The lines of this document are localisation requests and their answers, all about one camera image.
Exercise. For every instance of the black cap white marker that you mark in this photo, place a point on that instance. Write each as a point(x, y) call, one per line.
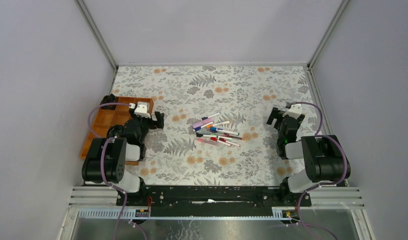
point(201, 135)

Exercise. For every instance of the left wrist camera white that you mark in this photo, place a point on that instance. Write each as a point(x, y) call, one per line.
point(139, 109)

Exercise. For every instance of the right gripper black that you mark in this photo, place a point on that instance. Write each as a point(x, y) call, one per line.
point(276, 114)

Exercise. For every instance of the white pen blue cap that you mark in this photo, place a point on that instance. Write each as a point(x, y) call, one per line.
point(210, 116)

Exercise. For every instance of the translucent pink pen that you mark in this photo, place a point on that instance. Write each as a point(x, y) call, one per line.
point(207, 141)

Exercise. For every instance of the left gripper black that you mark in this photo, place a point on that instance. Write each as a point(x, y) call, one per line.
point(152, 122)

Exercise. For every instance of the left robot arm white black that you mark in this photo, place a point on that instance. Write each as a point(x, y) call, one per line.
point(106, 157)

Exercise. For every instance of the black tape roll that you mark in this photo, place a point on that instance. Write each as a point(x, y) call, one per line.
point(115, 131)

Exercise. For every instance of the orange cap white marker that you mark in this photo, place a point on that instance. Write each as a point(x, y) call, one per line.
point(218, 124)

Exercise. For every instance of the wooden compartment tray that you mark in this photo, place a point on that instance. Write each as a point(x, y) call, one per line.
point(103, 119)

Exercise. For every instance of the blue cap white marker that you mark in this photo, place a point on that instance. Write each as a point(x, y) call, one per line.
point(220, 130)

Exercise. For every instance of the pink highlighter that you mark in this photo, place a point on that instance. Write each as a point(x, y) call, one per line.
point(201, 123)

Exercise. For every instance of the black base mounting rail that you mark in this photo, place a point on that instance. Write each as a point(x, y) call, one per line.
point(213, 201)

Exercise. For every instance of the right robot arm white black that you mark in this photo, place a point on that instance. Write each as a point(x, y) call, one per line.
point(325, 162)

